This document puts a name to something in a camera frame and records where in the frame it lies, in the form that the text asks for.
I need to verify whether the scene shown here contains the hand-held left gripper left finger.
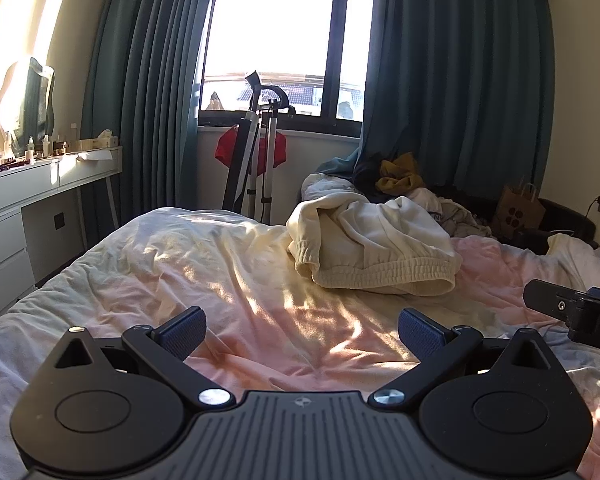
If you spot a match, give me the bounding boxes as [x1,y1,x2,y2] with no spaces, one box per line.
[55,306,233,410]

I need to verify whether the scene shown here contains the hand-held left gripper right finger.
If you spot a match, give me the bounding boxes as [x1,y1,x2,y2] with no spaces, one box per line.
[370,307,561,408]

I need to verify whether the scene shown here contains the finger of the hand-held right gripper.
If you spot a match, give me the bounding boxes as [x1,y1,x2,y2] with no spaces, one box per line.
[524,279,581,322]

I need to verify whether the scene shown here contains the cream sweatpants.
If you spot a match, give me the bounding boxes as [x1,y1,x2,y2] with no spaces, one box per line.
[286,194,463,297]

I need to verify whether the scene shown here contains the pastel tie-dye duvet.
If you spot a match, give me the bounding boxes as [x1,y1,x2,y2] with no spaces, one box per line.
[0,205,600,480]

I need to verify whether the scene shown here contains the black armchair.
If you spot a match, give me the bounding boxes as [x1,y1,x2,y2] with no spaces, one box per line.
[500,197,598,256]

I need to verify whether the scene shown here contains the brown paper bag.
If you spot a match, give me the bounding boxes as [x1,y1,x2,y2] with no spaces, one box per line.
[492,177,548,241]

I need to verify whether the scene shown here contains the mustard yellow garment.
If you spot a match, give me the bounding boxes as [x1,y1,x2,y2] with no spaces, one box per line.
[376,152,426,196]

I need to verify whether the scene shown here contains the black garment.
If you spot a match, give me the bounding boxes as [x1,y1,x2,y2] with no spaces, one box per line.
[354,152,388,196]

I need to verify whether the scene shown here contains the white comforter bundle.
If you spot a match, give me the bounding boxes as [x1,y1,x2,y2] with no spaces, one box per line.
[300,172,366,208]

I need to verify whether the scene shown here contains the teal blue cloth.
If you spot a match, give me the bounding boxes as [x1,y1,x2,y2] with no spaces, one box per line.
[316,156,361,177]

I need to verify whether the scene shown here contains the red cloth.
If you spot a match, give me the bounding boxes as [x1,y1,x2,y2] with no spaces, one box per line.
[215,127,287,168]

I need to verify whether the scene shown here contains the folded metal trolley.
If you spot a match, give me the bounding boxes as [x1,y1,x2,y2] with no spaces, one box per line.
[222,69,297,223]

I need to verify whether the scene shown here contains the white vanity desk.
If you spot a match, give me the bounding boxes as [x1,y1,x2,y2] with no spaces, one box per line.
[0,146,126,331]

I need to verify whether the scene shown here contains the tissue box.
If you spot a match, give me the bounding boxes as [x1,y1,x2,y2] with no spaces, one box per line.
[77,130,117,151]

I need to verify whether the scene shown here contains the row of cosmetic bottles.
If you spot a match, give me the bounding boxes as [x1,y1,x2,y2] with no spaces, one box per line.
[0,134,71,171]

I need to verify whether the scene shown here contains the teal curtain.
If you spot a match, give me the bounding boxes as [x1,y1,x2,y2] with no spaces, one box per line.
[80,0,226,226]
[357,0,556,201]

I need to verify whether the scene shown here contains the wavy edged mirror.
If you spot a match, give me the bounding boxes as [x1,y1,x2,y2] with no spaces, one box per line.
[0,56,56,158]

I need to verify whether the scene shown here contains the black framed window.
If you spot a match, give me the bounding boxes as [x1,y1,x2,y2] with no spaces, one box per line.
[197,0,376,136]

